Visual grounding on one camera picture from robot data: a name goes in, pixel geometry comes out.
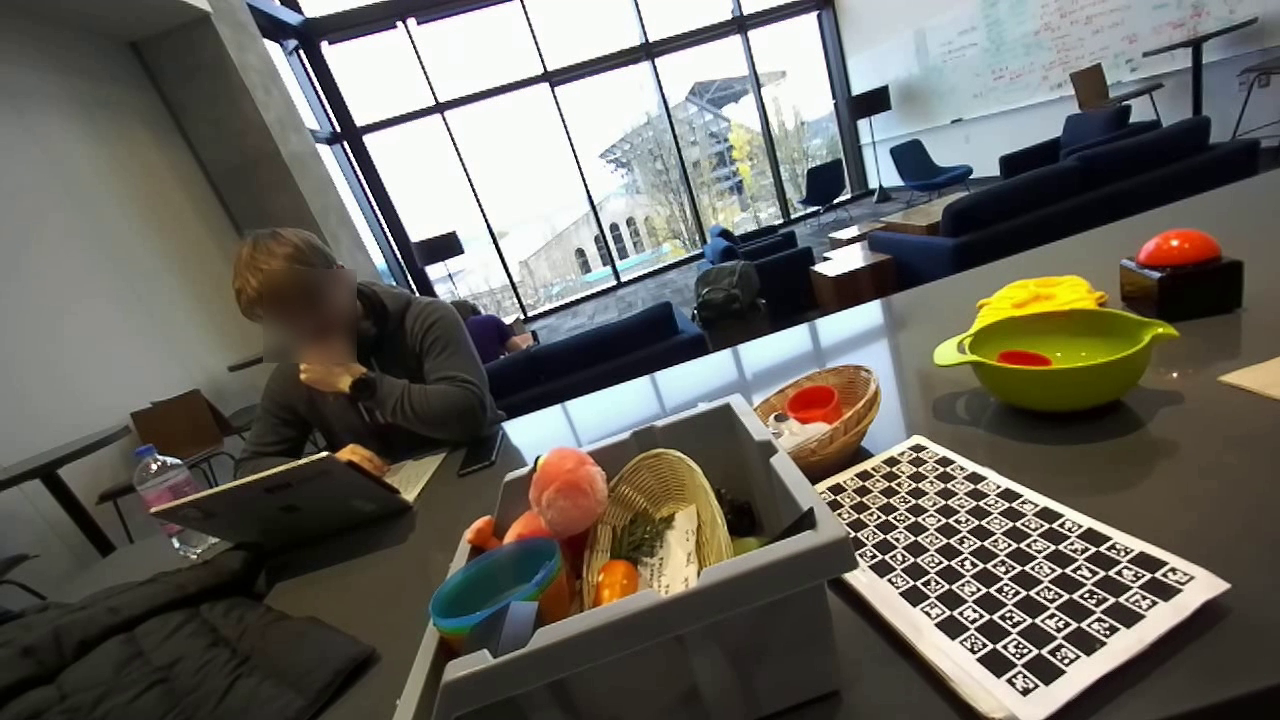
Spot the dark blue couch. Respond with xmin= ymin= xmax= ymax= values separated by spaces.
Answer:
xmin=480 ymin=301 xmax=713 ymax=412

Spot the pink peach toy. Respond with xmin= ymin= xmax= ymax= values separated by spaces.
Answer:
xmin=524 ymin=446 xmax=612 ymax=540

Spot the seated person purple top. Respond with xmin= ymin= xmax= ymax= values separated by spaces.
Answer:
xmin=453 ymin=295 xmax=537 ymax=367

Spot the red plastic cup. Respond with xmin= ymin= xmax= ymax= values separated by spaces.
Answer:
xmin=778 ymin=382 xmax=848 ymax=430

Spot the white toy food piece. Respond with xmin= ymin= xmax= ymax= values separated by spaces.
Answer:
xmin=636 ymin=504 xmax=705 ymax=602

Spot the orange toy fruit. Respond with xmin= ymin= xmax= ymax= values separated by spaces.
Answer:
xmin=589 ymin=556 xmax=643 ymax=609

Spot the wooden coffee table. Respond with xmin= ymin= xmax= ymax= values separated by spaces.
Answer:
xmin=809 ymin=235 xmax=895 ymax=314

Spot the seated person grey sweater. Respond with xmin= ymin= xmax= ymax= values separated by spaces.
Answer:
xmin=229 ymin=225 xmax=502 ymax=472

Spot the white paper sheet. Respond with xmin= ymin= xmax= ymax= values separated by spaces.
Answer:
xmin=387 ymin=452 xmax=453 ymax=508

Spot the blue plastic cup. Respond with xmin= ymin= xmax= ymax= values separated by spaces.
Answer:
xmin=423 ymin=536 xmax=566 ymax=659

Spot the grey plastic bin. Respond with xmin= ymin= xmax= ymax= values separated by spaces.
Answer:
xmin=390 ymin=391 xmax=865 ymax=720

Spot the blue armchair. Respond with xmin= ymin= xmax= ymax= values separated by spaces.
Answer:
xmin=886 ymin=138 xmax=976 ymax=193

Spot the grey laptop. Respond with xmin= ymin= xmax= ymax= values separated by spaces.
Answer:
xmin=147 ymin=449 xmax=411 ymax=549

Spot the yellow plastic item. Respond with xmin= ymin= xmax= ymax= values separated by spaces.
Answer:
xmin=966 ymin=274 xmax=1110 ymax=331

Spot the green plastic bowl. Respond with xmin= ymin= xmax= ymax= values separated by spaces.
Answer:
xmin=929 ymin=304 xmax=1184 ymax=418

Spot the checkerboard calibration board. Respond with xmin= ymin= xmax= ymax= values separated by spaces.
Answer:
xmin=810 ymin=432 xmax=1236 ymax=720

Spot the long dark sofa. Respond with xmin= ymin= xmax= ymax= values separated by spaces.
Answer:
xmin=865 ymin=113 xmax=1264 ymax=293

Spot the brown cardboard box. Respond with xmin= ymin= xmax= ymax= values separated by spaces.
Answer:
xmin=129 ymin=385 xmax=237 ymax=464

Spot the clear water bottle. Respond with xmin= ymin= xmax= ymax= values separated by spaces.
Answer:
xmin=129 ymin=441 xmax=233 ymax=566

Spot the red dome button black box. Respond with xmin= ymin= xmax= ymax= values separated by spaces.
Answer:
xmin=1116 ymin=225 xmax=1247 ymax=325

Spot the black padded jacket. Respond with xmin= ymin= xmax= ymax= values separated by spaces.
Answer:
xmin=0 ymin=540 xmax=381 ymax=720

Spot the dark side table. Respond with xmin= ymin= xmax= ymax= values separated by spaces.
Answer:
xmin=0 ymin=422 xmax=135 ymax=559

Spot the black tall table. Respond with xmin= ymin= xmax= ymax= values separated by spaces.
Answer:
xmin=1141 ymin=11 xmax=1264 ymax=121

